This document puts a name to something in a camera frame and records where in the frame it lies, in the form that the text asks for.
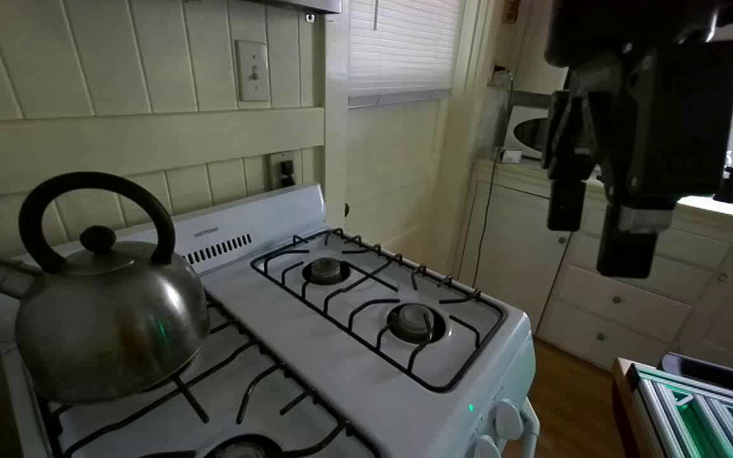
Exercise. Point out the white gas stove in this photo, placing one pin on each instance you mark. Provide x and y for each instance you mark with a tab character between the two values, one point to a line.
487	411

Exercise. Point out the white window blind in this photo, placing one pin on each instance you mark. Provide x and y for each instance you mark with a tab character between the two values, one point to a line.
400	47

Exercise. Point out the right black burner grate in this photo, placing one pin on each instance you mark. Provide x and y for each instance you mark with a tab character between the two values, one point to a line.
420	323

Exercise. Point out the white microwave oven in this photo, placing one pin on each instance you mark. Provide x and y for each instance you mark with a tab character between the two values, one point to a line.
526	129

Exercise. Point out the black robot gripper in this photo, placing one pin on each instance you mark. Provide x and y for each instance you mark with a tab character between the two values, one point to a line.
650	101

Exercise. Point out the left black burner grate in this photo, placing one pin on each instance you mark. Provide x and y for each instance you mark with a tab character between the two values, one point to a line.
233	400

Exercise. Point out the stainless steel kettle black handle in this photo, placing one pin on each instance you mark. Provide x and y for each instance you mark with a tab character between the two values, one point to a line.
109	318

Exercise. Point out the black burner grate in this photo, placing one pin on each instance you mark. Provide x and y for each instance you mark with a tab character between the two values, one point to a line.
420	323
233	400

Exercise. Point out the white kitchen cabinet drawers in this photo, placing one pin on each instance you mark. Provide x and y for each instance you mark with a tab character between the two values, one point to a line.
686	304

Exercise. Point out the green white box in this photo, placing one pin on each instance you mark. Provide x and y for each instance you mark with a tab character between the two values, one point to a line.
680	407

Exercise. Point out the black wall outlet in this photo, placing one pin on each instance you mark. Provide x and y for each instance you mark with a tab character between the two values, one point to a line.
281	170

